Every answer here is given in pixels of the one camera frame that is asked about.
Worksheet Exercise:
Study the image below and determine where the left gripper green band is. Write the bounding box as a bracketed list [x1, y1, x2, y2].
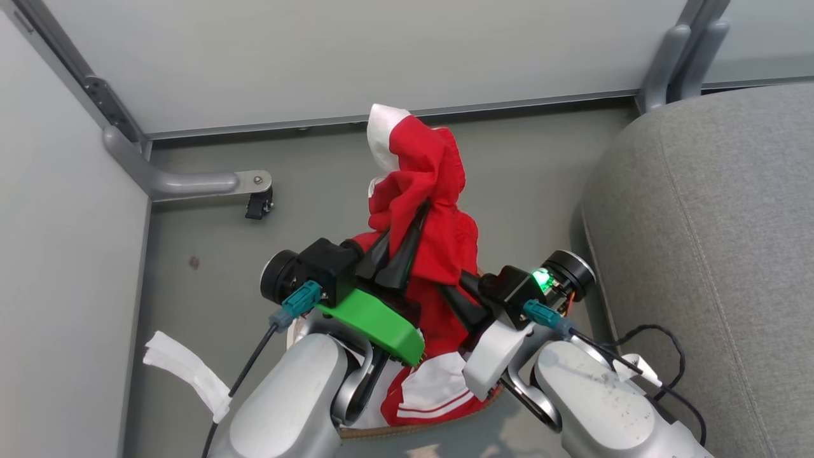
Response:
[316, 202, 431, 367]

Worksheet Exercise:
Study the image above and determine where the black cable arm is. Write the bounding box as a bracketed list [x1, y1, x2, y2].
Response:
[566, 324, 708, 447]
[201, 323, 280, 458]

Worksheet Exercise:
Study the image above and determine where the grey partition foot single bar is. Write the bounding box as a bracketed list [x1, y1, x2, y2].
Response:
[102, 125, 273, 204]

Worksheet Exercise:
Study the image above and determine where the white tape tag small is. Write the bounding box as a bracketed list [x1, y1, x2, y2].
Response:
[613, 353, 663, 387]

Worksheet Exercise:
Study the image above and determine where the red white garment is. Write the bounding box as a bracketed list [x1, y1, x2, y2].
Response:
[350, 103, 504, 427]

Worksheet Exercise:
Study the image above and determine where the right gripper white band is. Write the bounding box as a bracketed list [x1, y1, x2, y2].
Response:
[438, 270, 536, 401]

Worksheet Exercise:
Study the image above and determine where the grey partition frame post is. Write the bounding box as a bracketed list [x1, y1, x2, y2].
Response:
[11, 0, 152, 146]

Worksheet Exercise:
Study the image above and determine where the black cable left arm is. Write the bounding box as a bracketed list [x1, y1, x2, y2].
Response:
[201, 323, 280, 458]

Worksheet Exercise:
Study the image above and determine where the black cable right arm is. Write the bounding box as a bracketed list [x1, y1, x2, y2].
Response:
[566, 324, 708, 447]

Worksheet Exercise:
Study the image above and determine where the white tape strip long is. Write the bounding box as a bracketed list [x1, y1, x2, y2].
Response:
[142, 330, 233, 424]

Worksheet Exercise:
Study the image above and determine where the grey fabric sofa seat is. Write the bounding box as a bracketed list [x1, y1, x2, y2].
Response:
[580, 83, 814, 458]

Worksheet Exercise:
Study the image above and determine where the black caster wheel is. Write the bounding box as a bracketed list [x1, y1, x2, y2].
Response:
[245, 187, 275, 221]

